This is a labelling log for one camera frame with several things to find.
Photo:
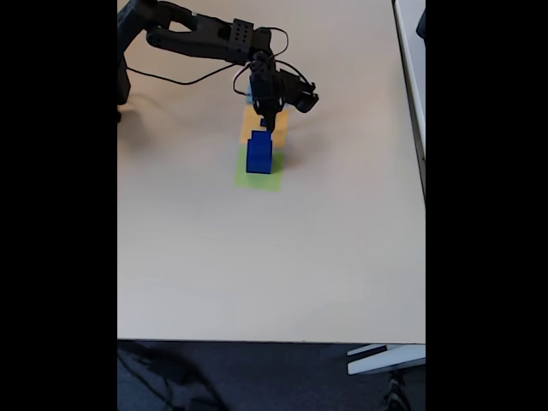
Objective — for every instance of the black stand leg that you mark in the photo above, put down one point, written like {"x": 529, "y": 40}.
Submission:
{"x": 396, "y": 394}

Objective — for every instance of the blue paper square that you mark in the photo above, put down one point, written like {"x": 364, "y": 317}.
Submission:
{"x": 249, "y": 92}

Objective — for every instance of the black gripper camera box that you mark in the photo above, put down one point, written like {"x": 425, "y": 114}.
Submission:
{"x": 267, "y": 103}

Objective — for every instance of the medium blue cube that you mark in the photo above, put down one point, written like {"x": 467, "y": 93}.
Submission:
{"x": 260, "y": 143}

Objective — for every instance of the large blue cube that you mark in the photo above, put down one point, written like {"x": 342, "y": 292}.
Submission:
{"x": 259, "y": 164}

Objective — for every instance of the white table foot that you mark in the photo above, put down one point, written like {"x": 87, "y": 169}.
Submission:
{"x": 385, "y": 361}

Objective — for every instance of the orange paper square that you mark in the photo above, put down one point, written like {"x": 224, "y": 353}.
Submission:
{"x": 246, "y": 128}

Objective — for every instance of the white side table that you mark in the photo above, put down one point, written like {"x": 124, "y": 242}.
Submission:
{"x": 413, "y": 85}

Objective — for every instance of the green paper square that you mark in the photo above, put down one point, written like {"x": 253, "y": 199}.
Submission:
{"x": 257, "y": 182}

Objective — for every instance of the dark blue object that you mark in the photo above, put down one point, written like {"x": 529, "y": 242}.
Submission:
{"x": 421, "y": 23}

